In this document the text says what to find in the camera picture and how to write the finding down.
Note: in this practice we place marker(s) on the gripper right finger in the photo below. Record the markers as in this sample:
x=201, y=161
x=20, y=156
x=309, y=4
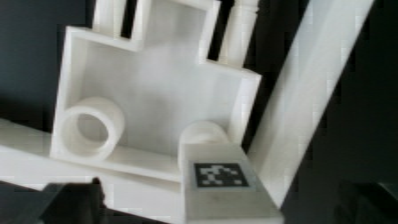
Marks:
x=368, y=203

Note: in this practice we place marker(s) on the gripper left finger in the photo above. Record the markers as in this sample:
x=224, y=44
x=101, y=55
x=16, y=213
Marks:
x=68, y=204

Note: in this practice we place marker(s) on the white chair leg with marker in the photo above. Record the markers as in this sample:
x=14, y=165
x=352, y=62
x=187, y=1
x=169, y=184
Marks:
x=224, y=196

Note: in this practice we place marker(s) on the white chair seat piece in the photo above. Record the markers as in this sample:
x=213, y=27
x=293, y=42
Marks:
x=142, y=86

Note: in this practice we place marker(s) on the white right side wall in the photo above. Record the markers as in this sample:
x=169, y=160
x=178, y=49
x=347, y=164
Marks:
x=308, y=78

